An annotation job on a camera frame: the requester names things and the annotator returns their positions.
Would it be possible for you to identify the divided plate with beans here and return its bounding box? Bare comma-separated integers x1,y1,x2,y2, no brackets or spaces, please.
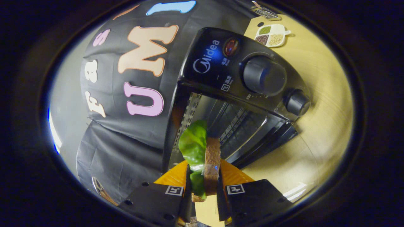
254,24,291,48

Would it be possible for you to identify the black backdrop cloth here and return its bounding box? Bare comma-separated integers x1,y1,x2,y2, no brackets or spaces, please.
76,0,262,206

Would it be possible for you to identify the smartphone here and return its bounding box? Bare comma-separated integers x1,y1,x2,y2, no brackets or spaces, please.
91,176,119,206

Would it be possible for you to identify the metal oven rack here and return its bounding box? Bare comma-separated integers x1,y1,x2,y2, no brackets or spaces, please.
218,104,284,155

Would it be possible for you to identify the black toaster oven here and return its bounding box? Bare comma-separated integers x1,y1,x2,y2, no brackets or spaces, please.
163,27,320,202

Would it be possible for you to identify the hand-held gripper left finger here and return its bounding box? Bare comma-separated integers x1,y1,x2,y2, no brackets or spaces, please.
118,160,196,227

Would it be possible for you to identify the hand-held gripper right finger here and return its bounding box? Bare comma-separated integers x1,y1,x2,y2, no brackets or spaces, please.
216,159,294,227

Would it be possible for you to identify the metal wire utensil holder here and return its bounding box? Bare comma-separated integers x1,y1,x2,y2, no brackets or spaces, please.
251,1,282,20

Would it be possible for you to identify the lettuce bread sandwich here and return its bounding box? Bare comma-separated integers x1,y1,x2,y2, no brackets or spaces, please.
178,120,222,203

